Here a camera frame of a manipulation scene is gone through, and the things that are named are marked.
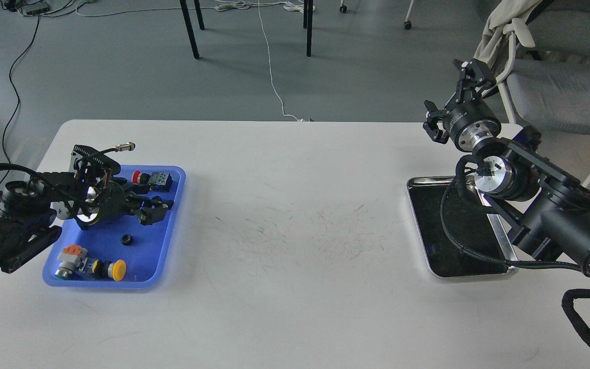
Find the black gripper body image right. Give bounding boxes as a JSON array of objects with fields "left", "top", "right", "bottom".
[{"left": 441, "top": 88, "right": 501, "bottom": 152}]

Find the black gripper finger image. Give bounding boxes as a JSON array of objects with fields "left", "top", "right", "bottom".
[
  {"left": 123, "top": 182, "right": 165, "bottom": 196},
  {"left": 453, "top": 59, "right": 496, "bottom": 90},
  {"left": 423, "top": 100, "right": 449, "bottom": 143},
  {"left": 136, "top": 199, "right": 174, "bottom": 225}
]

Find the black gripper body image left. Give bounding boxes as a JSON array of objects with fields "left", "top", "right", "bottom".
[{"left": 52, "top": 145, "right": 141, "bottom": 230}]

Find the small black gear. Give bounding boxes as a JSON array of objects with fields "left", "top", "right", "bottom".
[{"left": 120, "top": 234, "right": 134, "bottom": 246}]

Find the blue plastic tray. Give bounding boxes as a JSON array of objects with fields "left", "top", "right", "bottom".
[{"left": 42, "top": 165, "right": 186, "bottom": 289}]

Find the silver metal tray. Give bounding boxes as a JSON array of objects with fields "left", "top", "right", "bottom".
[{"left": 407, "top": 177, "right": 518, "bottom": 279}]

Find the beige cloth on chair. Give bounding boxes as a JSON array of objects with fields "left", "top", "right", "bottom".
[{"left": 473, "top": 1, "right": 541, "bottom": 69}]

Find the grey office chair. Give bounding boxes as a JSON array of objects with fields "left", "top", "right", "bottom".
[{"left": 492, "top": 1, "right": 590, "bottom": 187}]

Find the black table leg right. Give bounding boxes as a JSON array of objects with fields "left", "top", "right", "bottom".
[{"left": 303, "top": 0, "right": 314, "bottom": 57}]

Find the black table leg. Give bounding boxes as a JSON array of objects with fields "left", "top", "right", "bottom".
[
  {"left": 179, "top": 0, "right": 205, "bottom": 60},
  {"left": 303, "top": 0, "right": 314, "bottom": 57}
]

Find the black table leg left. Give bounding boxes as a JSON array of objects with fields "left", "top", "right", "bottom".
[{"left": 179, "top": 0, "right": 205, "bottom": 60}]

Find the red push button switch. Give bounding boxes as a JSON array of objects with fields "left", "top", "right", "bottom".
[{"left": 131, "top": 170, "right": 173, "bottom": 192}]

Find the orange grey selector switch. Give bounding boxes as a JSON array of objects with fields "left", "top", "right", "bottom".
[{"left": 54, "top": 244, "right": 88, "bottom": 280}]

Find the yellow push button switch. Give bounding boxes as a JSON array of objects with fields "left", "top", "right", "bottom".
[{"left": 78, "top": 258, "right": 127, "bottom": 282}]

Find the black floor cable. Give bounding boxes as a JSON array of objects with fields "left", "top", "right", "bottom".
[{"left": 1, "top": 0, "right": 88, "bottom": 165}]

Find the white floor cable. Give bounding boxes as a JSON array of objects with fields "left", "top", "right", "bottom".
[{"left": 215, "top": 0, "right": 316, "bottom": 122}]

